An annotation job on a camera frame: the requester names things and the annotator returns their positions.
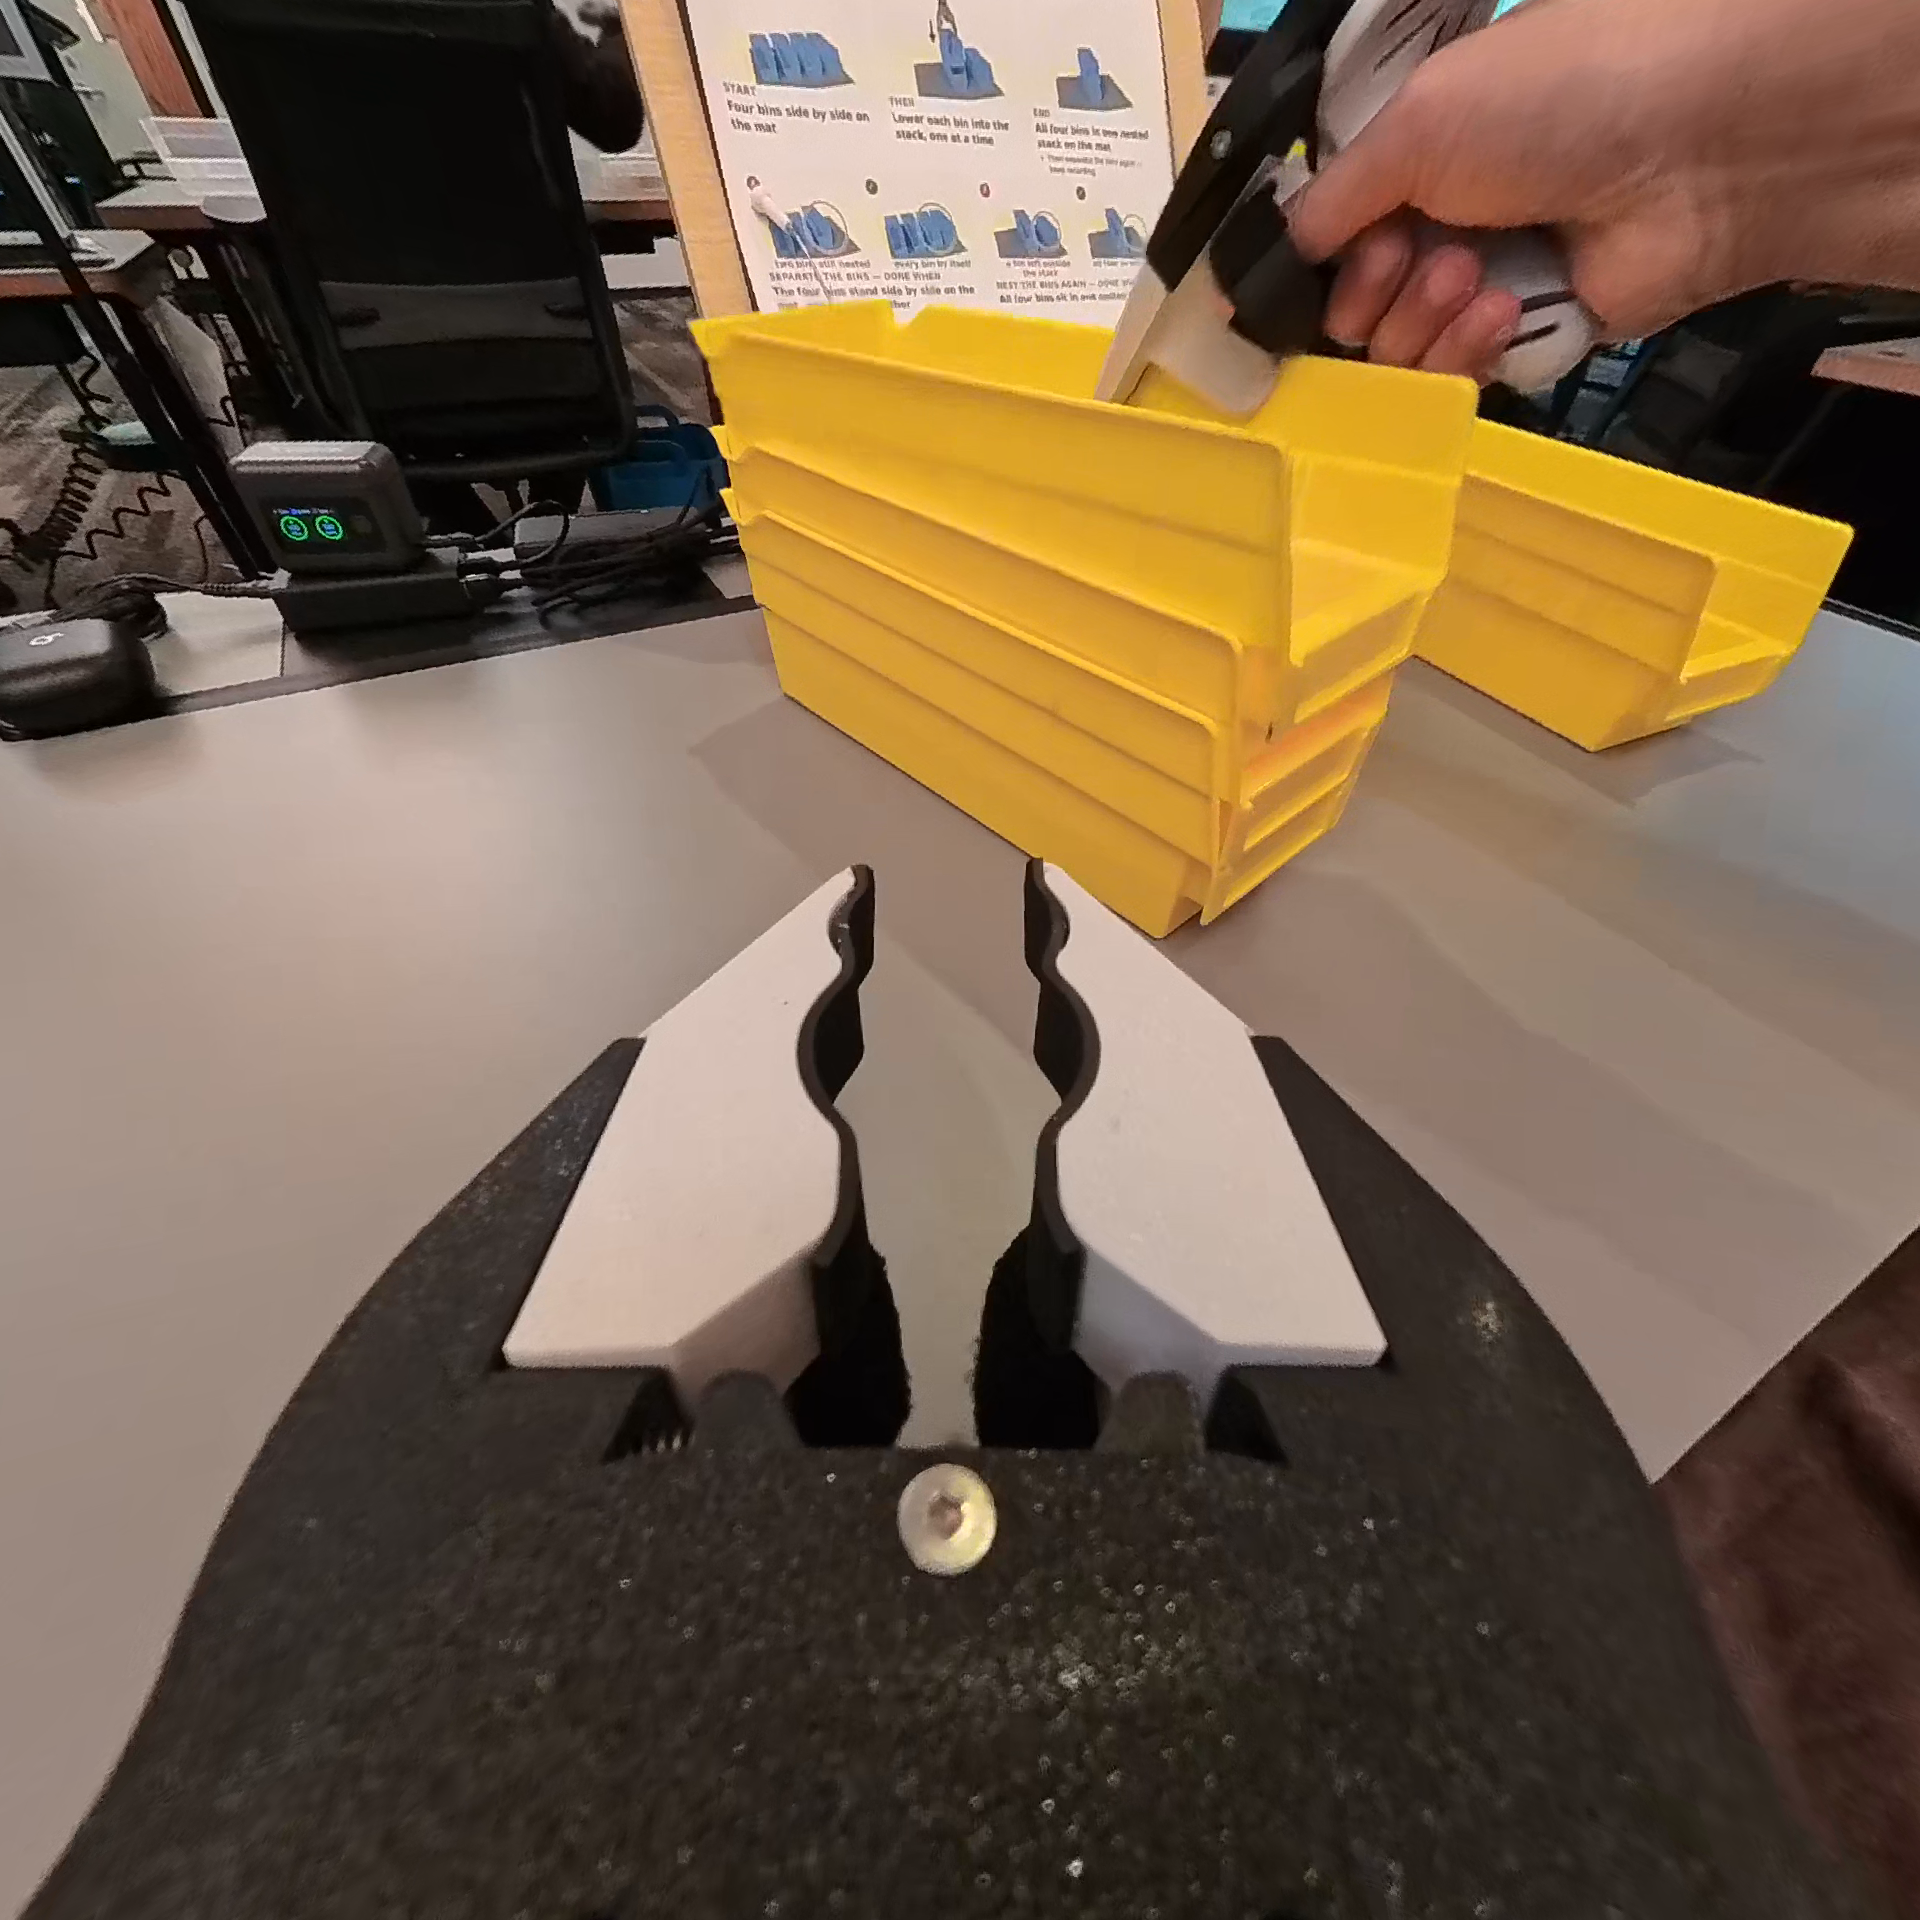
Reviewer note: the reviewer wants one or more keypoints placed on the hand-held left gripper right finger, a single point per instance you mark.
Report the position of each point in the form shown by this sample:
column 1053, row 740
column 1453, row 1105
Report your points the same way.
column 1214, row 1200

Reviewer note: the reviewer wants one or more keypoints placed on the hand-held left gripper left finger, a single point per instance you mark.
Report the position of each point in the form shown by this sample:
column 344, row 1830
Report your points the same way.
column 690, row 1200

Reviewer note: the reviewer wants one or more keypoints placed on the blue plastic basket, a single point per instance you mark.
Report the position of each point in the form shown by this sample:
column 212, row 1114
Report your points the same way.
column 652, row 465

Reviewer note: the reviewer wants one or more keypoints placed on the dark rounded object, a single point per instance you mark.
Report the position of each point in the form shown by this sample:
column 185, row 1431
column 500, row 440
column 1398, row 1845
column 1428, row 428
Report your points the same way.
column 75, row 675

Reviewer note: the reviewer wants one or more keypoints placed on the brown background table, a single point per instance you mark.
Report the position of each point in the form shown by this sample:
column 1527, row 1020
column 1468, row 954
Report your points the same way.
column 75, row 270

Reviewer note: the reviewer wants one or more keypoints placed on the yellow plastic storage bin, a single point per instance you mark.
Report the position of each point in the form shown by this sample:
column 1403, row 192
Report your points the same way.
column 974, row 780
column 931, row 563
column 1575, row 600
column 974, row 434

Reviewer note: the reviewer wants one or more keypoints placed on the black power adapter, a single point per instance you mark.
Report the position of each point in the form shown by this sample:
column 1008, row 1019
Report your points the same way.
column 374, row 592

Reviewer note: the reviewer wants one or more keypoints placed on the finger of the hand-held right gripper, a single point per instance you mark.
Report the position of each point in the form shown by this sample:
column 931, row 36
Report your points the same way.
column 1184, row 353

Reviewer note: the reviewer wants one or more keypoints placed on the person's brown shirt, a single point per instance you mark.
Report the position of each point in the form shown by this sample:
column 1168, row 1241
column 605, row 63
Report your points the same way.
column 1801, row 1650

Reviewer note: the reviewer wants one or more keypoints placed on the black device green display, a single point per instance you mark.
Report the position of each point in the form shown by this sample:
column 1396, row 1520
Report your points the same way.
column 322, row 503

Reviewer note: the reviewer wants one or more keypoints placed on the person's right hand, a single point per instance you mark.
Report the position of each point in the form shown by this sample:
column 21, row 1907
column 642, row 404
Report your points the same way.
column 1651, row 135

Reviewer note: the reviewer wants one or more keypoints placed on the black mesh office chair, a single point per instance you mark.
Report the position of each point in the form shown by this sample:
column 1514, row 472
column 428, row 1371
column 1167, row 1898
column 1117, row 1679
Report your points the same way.
column 421, row 225

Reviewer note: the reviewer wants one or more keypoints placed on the instruction sheet on wooden stand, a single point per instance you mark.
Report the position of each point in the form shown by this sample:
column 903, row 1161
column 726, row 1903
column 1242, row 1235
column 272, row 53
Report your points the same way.
column 661, row 150

